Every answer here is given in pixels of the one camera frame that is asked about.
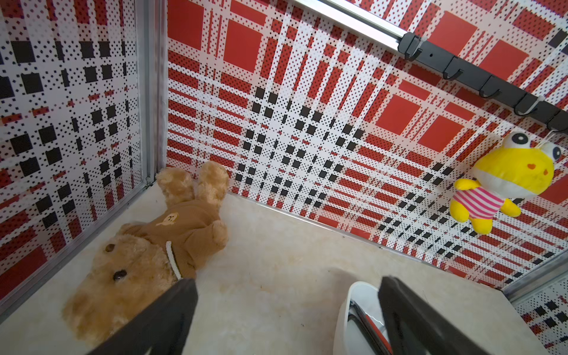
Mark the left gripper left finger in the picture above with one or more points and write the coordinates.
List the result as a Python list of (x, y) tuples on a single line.
[(161, 328)]

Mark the red hex key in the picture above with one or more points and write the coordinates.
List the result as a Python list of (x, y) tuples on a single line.
[(378, 330)]

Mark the black hook rail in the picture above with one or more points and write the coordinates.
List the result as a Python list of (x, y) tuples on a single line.
[(487, 85)]

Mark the black medium hex key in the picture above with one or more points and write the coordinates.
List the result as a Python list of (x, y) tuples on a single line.
[(356, 317)]

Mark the yellow frog plush toy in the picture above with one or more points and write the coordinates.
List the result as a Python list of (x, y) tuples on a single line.
[(513, 170)]

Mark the brown teddy bear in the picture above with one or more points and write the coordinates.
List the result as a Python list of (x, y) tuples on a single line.
[(143, 260)]

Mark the white plastic storage box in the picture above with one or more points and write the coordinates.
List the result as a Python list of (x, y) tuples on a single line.
[(347, 339)]

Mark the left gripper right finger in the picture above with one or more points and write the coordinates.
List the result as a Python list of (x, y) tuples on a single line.
[(414, 327)]

